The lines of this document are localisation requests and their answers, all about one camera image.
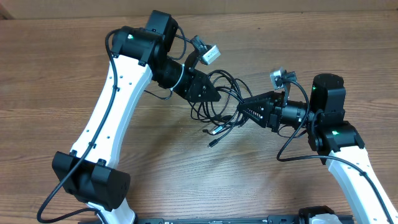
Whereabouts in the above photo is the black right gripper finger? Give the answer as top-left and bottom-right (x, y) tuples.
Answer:
(241, 105), (272, 128)
(238, 91), (277, 109)

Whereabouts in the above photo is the thick black cable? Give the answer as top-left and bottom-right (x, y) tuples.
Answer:
(188, 69), (254, 149)

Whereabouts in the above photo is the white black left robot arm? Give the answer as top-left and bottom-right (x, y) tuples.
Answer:
(52, 11), (221, 223)

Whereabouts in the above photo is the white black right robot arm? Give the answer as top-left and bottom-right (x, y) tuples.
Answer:
(238, 72), (397, 223)

